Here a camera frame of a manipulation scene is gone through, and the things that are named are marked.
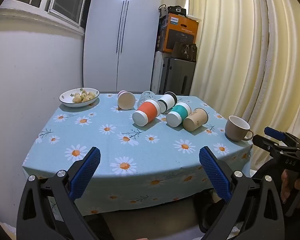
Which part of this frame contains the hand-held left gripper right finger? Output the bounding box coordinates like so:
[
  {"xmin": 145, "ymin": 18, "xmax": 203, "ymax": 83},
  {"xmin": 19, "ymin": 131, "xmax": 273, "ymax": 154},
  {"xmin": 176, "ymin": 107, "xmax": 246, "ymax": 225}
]
[{"xmin": 199, "ymin": 146, "xmax": 286, "ymax": 240}]

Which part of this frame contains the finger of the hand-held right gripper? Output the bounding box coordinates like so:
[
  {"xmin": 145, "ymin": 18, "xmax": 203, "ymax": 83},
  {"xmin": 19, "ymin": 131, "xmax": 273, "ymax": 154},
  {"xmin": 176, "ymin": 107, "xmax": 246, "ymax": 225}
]
[
  {"xmin": 264, "ymin": 126, "xmax": 300, "ymax": 146},
  {"xmin": 252, "ymin": 134, "xmax": 300, "ymax": 157}
]

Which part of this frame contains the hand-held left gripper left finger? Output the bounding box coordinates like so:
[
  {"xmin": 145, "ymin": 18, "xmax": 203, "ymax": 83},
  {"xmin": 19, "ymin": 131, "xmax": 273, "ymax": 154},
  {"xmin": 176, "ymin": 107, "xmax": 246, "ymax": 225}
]
[{"xmin": 16, "ymin": 146, "xmax": 101, "ymax": 240}]

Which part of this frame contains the brown paper cup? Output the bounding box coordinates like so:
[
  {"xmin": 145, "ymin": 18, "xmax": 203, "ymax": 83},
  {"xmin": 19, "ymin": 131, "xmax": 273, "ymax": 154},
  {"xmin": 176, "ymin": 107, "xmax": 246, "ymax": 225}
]
[{"xmin": 183, "ymin": 108, "xmax": 209, "ymax": 132}]

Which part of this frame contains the teal and white cup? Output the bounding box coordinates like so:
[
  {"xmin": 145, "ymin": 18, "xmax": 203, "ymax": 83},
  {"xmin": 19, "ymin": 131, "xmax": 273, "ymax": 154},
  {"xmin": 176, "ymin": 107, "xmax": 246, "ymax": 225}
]
[{"xmin": 166, "ymin": 102, "xmax": 192, "ymax": 127}]

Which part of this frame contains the pink cup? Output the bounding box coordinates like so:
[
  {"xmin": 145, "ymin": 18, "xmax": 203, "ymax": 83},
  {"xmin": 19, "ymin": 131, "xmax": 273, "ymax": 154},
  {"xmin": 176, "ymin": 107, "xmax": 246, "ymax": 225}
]
[{"xmin": 117, "ymin": 90, "xmax": 136, "ymax": 110}]

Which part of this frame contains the orange and white cup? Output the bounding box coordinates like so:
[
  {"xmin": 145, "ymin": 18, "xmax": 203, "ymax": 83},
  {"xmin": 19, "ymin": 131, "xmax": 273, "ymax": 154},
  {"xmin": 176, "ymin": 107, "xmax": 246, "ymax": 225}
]
[{"xmin": 132, "ymin": 99, "xmax": 161, "ymax": 127}]

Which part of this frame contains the black and white cup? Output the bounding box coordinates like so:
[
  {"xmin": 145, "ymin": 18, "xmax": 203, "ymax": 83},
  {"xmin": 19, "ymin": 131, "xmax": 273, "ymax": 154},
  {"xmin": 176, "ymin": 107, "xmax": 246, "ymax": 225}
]
[{"xmin": 157, "ymin": 92, "xmax": 178, "ymax": 113}]

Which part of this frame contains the clear glass cup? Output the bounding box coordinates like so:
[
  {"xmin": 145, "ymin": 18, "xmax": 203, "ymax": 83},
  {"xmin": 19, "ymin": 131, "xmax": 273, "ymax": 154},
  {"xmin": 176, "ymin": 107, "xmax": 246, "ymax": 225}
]
[{"xmin": 137, "ymin": 91, "xmax": 156, "ymax": 108}]

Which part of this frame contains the person's right hand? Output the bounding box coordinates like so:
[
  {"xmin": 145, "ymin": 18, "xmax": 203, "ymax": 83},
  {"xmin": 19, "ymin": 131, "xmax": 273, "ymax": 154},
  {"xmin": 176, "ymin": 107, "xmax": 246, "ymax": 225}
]
[{"xmin": 280, "ymin": 169, "xmax": 300, "ymax": 209}]

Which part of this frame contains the beige mug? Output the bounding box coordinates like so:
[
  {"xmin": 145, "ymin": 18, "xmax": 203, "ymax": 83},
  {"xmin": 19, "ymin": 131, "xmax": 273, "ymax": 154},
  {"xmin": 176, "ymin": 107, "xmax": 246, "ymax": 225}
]
[{"xmin": 225, "ymin": 115, "xmax": 254, "ymax": 142}]

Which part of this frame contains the blue daisy tablecloth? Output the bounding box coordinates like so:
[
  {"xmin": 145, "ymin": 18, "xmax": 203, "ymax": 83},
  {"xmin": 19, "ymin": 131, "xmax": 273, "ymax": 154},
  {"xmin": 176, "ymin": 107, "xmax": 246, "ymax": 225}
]
[{"xmin": 22, "ymin": 92, "xmax": 254, "ymax": 217}]

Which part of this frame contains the pile of yellow snack balls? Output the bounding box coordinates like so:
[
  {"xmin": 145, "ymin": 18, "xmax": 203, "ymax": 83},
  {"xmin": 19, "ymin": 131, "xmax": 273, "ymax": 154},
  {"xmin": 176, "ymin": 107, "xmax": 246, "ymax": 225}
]
[{"xmin": 72, "ymin": 92, "xmax": 97, "ymax": 103}]

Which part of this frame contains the white floral bowl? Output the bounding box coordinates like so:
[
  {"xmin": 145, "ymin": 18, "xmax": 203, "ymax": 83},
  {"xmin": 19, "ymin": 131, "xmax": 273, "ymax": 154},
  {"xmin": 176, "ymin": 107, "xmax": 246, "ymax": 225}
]
[{"xmin": 59, "ymin": 87, "xmax": 100, "ymax": 108}]

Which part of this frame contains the cream curtain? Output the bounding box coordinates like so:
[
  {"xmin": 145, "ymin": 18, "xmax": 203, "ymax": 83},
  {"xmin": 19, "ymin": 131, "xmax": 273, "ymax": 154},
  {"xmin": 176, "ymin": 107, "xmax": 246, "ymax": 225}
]
[{"xmin": 184, "ymin": 0, "xmax": 300, "ymax": 178}]

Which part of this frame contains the grey suitcase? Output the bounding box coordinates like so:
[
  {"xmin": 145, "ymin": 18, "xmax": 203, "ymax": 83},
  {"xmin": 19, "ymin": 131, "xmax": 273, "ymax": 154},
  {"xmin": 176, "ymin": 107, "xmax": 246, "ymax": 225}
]
[{"xmin": 158, "ymin": 56, "xmax": 197, "ymax": 96}]

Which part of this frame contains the white suitcase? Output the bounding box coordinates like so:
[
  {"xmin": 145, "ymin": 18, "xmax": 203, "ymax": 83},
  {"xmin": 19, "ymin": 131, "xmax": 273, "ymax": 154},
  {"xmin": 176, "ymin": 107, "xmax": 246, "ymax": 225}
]
[{"xmin": 151, "ymin": 51, "xmax": 165, "ymax": 93}]

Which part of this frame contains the dark handbag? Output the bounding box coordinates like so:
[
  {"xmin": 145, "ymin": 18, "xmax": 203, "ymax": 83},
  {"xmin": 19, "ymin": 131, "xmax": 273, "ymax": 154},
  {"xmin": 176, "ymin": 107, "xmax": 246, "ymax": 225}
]
[{"xmin": 172, "ymin": 41, "xmax": 198, "ymax": 63}]

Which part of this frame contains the orange cardboard box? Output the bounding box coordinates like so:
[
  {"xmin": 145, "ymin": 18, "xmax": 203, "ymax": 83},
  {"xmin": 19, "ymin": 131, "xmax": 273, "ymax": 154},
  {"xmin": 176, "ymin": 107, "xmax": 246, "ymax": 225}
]
[{"xmin": 157, "ymin": 13, "xmax": 199, "ymax": 53}]

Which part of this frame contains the white wardrobe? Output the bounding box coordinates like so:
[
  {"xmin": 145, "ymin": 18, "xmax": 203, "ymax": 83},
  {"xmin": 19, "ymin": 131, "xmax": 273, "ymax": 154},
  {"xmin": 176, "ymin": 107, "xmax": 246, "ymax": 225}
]
[{"xmin": 83, "ymin": 0, "xmax": 166, "ymax": 94}]

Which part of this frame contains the black bag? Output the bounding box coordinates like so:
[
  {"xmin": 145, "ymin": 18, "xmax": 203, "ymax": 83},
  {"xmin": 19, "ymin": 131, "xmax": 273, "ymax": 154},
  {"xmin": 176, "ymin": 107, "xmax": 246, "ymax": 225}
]
[{"xmin": 158, "ymin": 4, "xmax": 188, "ymax": 18}]

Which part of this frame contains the white framed window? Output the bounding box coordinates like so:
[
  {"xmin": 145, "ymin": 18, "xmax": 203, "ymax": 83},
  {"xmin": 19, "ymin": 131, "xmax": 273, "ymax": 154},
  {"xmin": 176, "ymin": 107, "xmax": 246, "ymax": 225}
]
[{"xmin": 5, "ymin": 0, "xmax": 97, "ymax": 28}]

